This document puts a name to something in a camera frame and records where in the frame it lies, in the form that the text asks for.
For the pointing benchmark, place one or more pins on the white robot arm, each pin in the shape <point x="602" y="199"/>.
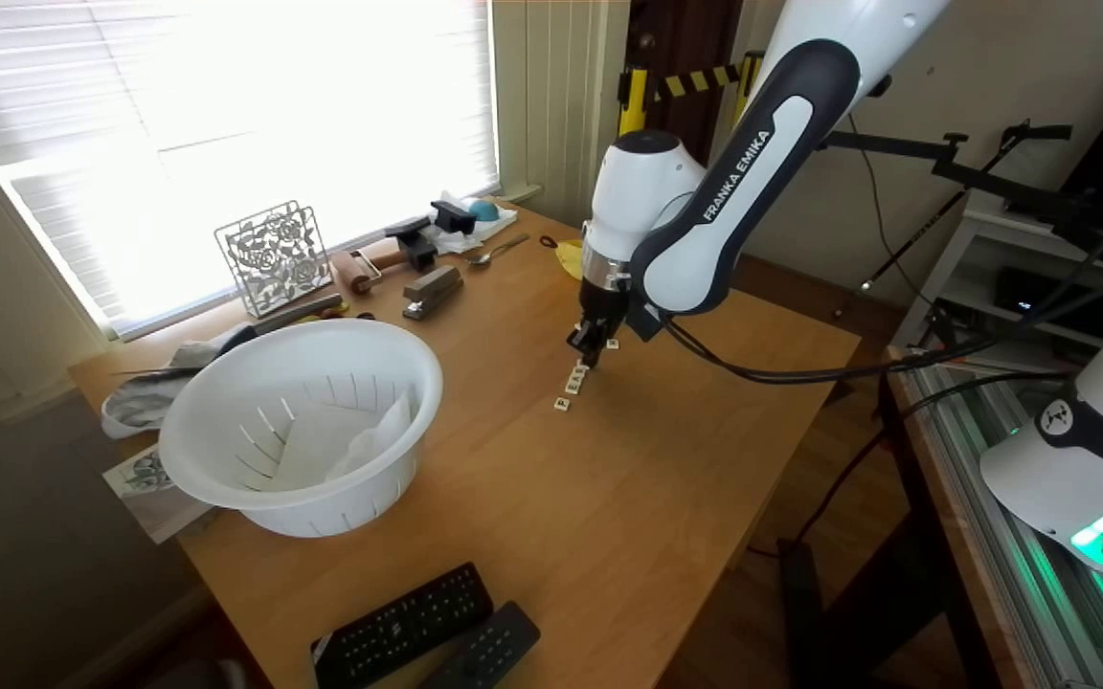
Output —
<point x="662" y="232"/>

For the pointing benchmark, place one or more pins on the printed paper card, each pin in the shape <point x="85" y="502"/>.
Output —
<point x="149" y="495"/>

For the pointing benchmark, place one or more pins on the row of white letter tiles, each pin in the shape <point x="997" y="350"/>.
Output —
<point x="572" y="387"/>

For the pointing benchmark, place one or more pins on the black clamp tool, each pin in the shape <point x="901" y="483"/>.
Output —
<point x="416" y="247"/>

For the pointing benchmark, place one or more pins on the metal spoon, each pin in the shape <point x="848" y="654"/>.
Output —
<point x="485" y="257"/>

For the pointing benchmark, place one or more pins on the black camera boom stand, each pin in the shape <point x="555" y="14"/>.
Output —
<point x="1071" y="215"/>

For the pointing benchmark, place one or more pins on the black device on tray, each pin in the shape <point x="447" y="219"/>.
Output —
<point x="450" y="215"/>

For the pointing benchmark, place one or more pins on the small black remote control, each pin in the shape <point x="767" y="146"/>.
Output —
<point x="490" y="654"/>

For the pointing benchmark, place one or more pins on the brown wooden block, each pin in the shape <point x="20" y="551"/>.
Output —
<point x="355" y="274"/>

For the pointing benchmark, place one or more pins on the white wire cube puzzle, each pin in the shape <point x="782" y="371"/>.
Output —
<point x="278" y="257"/>

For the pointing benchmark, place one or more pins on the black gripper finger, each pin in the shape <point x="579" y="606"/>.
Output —
<point x="586" y="338"/>

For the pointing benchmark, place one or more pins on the white and teal tray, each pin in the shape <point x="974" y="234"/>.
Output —
<point x="489" y="219"/>

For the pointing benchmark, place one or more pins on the grey cloth under bowl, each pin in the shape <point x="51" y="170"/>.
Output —
<point x="144" y="401"/>

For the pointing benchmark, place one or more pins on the white plastic colander bowl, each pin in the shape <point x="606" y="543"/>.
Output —
<point x="313" y="432"/>

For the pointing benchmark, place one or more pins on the white shelf unit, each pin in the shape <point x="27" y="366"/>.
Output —
<point x="1008" y="279"/>

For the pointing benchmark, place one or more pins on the grey metal stapler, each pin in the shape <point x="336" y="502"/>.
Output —
<point x="429" y="294"/>

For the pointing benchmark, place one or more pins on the yellow safety post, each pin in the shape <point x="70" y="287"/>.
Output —
<point x="634" y="103"/>

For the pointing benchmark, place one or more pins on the large black remote control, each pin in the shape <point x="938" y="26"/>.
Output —
<point x="403" y="628"/>

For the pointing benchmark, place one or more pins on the yellow pouch of tiles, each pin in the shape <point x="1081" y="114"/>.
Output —
<point x="569" y="257"/>

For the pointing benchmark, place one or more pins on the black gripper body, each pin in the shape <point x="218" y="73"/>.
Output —
<point x="602" y="311"/>

